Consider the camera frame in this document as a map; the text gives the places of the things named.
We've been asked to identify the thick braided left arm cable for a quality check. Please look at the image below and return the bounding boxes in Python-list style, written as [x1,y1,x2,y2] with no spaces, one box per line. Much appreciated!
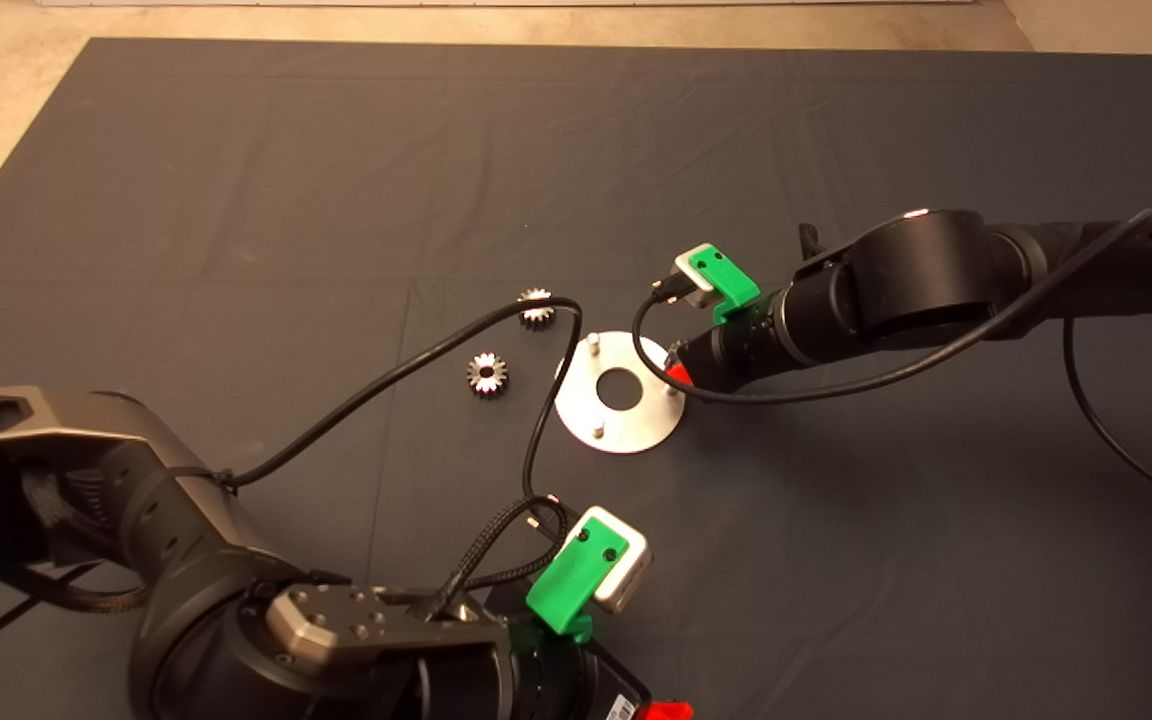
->
[6,565,152,613]

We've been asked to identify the round metal carrier plate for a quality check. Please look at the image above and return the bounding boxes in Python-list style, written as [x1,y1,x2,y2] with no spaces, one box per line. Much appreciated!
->
[553,331,687,455]

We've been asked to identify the smooth black left camera cable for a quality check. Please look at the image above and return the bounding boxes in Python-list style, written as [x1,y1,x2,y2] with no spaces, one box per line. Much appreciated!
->
[219,297,585,521]

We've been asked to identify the dark grey table cloth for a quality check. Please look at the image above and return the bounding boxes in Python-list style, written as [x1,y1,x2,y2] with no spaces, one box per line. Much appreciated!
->
[0,38,1152,720]

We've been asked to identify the smooth black camera cable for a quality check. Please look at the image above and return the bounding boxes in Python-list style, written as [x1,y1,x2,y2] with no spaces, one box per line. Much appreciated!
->
[631,207,1152,518]
[219,297,585,521]

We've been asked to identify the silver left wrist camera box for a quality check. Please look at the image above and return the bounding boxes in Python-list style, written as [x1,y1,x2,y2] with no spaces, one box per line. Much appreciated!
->
[558,506,653,614]

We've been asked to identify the green right camera mount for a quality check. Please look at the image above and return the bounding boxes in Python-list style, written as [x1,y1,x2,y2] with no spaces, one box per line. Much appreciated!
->
[686,243,763,324]

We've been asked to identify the green left camera mount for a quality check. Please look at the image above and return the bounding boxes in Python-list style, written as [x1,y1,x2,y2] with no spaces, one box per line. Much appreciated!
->
[526,520,630,643]

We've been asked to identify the smooth black right camera cable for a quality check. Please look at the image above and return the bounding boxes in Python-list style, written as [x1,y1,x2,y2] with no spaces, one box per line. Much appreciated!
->
[631,207,1152,518]

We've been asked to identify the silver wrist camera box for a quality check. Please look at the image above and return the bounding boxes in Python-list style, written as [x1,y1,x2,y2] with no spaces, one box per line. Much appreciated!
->
[558,506,653,614]
[651,245,717,306]

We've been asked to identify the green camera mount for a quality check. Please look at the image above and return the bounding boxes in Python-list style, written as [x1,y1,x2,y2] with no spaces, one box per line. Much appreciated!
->
[686,243,763,324]
[526,520,630,643]

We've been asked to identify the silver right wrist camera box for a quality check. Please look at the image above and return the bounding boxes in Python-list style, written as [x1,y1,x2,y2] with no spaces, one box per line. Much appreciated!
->
[651,245,717,306]

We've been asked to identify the thin braided left wrist cable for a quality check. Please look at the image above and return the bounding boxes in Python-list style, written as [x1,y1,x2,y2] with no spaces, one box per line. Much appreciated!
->
[426,495,569,621]

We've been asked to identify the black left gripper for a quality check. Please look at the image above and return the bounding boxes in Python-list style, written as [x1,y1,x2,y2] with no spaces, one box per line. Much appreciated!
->
[484,583,694,720]

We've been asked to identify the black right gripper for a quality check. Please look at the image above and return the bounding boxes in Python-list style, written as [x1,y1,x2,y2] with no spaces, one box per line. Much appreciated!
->
[665,325,752,393]

